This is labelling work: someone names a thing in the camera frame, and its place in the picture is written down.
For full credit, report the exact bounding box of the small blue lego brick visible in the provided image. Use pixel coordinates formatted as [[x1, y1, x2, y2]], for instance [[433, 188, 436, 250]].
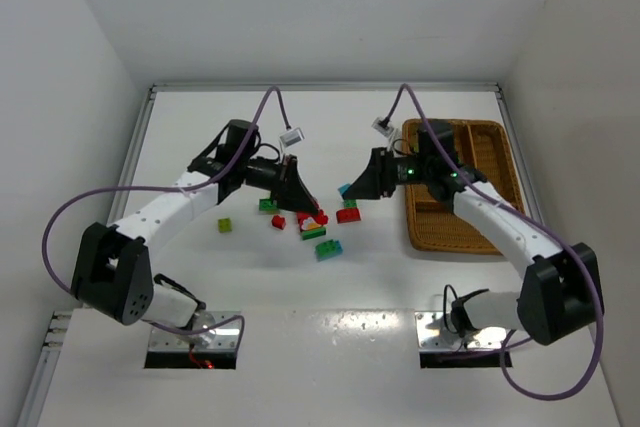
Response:
[[338, 183, 351, 197]]

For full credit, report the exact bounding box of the green square lego brick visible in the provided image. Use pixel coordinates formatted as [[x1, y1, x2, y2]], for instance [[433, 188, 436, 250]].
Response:
[[343, 199, 358, 209]]

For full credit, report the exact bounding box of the red curved lego brick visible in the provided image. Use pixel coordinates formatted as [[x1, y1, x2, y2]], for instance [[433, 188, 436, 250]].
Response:
[[336, 207, 361, 224]]

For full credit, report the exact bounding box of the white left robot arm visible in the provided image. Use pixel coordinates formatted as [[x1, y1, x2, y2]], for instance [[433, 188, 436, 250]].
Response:
[[71, 119, 318, 330]]

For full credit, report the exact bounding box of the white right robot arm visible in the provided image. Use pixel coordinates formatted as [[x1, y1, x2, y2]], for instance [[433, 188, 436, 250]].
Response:
[[342, 120, 602, 345]]

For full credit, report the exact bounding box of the green long lego brick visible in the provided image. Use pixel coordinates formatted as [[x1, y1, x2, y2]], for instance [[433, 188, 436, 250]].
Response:
[[258, 198, 279, 214]]

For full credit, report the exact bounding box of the small red lego brick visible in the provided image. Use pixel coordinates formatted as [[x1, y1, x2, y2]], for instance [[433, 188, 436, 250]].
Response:
[[271, 215, 286, 230]]

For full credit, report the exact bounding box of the red flower picture lego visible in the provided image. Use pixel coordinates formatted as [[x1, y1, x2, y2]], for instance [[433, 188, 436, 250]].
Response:
[[296, 211, 329, 232]]

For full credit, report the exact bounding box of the green flat lego base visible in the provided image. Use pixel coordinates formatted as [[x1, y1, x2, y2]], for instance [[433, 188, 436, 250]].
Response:
[[300, 226, 326, 240]]

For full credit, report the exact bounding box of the green and blue lego stack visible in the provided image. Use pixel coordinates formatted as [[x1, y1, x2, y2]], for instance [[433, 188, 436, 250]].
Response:
[[314, 239, 343, 262]]

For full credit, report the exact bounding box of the lime square lego brick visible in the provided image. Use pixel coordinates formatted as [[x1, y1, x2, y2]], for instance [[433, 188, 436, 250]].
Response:
[[217, 218, 233, 233]]

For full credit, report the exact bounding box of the wicker divided basket tray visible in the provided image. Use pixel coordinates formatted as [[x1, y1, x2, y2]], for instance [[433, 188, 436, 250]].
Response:
[[401, 118, 527, 255]]

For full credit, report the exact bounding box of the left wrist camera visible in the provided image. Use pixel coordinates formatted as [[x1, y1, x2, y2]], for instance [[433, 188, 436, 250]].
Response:
[[279, 127, 305, 149]]

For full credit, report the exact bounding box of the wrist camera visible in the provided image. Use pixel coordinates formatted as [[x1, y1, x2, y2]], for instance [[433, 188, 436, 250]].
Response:
[[279, 127, 305, 149], [372, 117, 396, 139]]

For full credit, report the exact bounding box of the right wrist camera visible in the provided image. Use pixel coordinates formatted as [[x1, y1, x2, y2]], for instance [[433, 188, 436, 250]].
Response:
[[372, 117, 396, 139]]

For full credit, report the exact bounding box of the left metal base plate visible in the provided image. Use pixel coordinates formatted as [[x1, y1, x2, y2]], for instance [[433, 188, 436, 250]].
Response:
[[148, 311, 245, 356]]

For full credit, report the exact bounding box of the metal base plate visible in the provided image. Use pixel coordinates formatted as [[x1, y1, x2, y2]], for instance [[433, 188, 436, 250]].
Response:
[[414, 311, 507, 354], [148, 311, 245, 356]]

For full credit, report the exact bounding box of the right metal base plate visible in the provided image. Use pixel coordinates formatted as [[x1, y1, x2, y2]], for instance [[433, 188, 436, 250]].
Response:
[[414, 311, 507, 354]]

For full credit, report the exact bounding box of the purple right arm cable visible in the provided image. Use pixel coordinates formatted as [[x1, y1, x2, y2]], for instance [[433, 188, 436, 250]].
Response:
[[387, 82, 606, 402]]

